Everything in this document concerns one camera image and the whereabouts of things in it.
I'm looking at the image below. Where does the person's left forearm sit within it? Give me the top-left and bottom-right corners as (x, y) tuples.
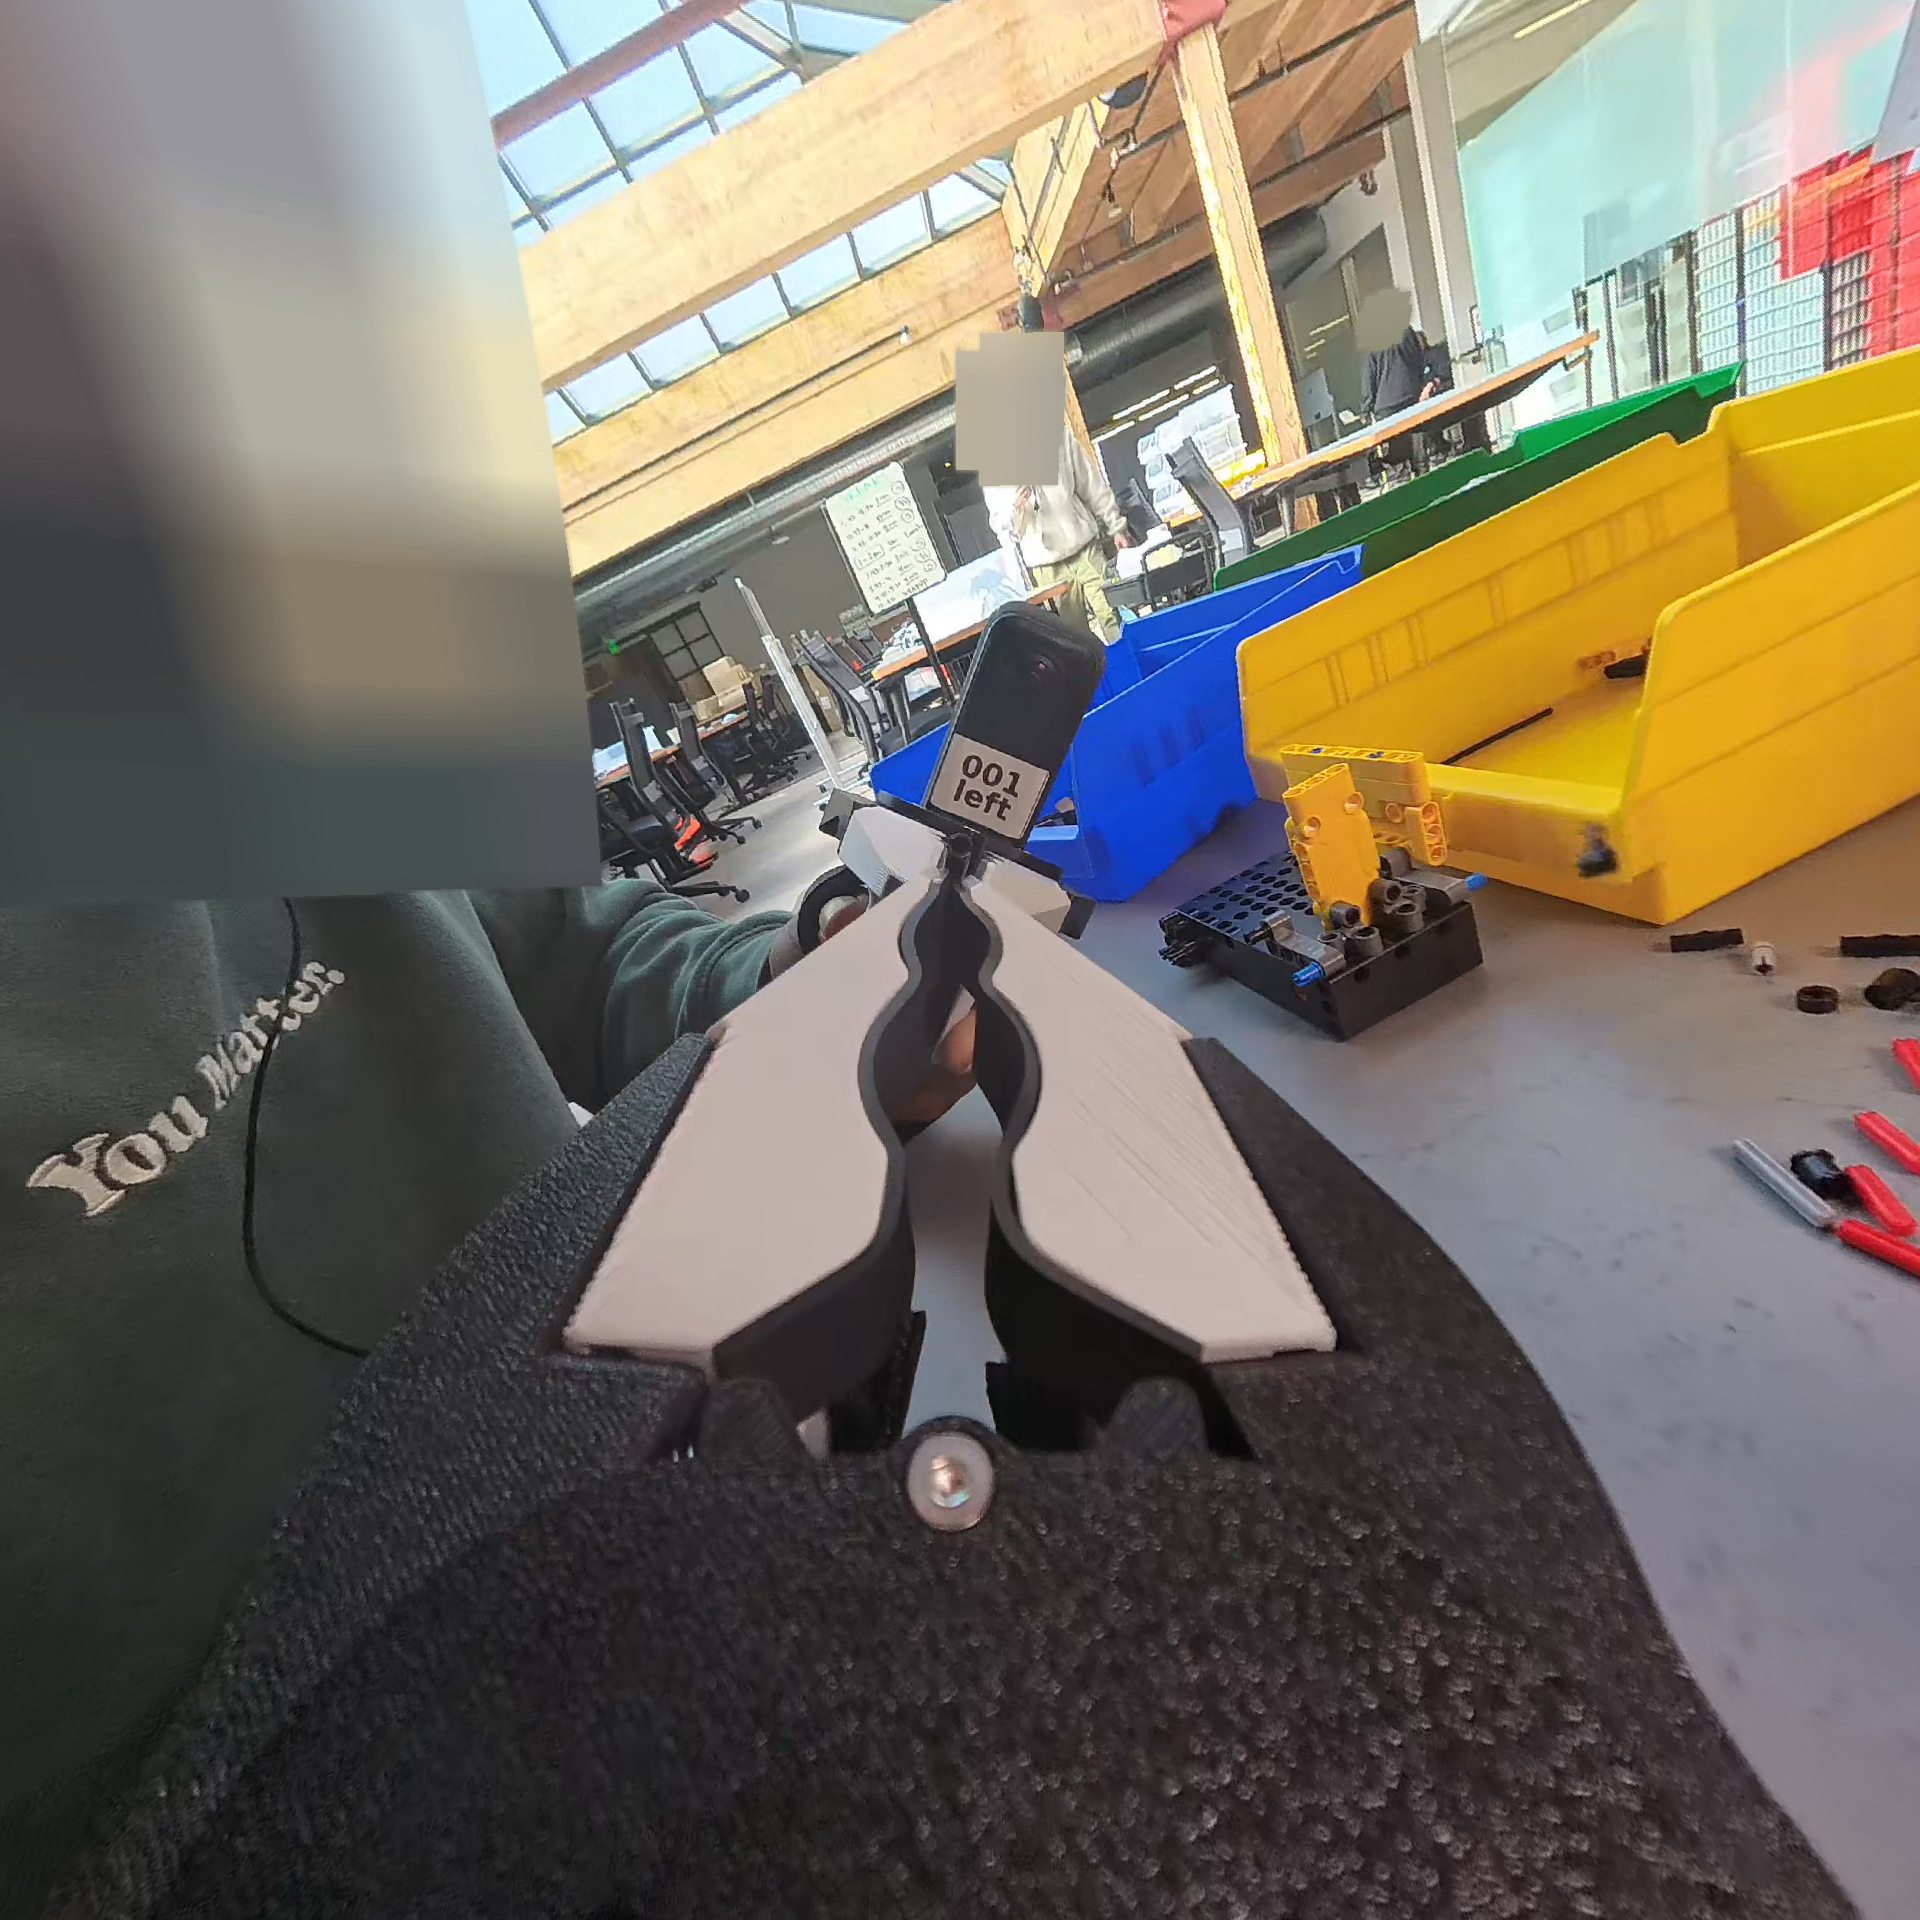
(590, 883), (800, 1116)

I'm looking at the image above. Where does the yellow plastic bin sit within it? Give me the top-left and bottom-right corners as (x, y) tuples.
(1234, 346), (1920, 929)

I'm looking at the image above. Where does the black earphone with cable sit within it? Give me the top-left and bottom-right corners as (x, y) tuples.
(238, 896), (372, 1362)

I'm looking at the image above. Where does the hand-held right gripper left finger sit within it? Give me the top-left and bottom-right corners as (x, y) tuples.
(568, 878), (940, 1377)

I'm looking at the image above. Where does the red and blue storage rack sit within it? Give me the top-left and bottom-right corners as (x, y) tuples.
(1579, 146), (1920, 395)

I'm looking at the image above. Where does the green plastic bin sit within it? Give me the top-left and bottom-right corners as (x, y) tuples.
(1209, 358), (1746, 592)

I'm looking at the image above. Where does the person's left hand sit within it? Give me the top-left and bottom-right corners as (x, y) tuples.
(886, 997), (988, 1126)

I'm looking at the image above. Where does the blue plastic bin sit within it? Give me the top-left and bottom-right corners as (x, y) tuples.
(867, 542), (1369, 906)

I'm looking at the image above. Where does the long wooden work table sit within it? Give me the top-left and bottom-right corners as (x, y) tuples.
(1241, 328), (1602, 531)

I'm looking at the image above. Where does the black and yellow lego model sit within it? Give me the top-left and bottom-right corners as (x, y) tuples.
(1156, 742), (1488, 1042)

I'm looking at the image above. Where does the pile of small lego pieces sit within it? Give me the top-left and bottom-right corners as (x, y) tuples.
(1667, 923), (1920, 1281)

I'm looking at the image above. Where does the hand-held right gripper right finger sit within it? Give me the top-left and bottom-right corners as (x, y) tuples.
(967, 884), (1338, 1368)

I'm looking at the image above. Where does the person's green sweatshirt torso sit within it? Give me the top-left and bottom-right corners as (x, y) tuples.
(0, 883), (726, 1881)

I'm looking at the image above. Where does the whiteboard with writing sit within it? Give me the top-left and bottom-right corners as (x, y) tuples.
(820, 460), (951, 617)

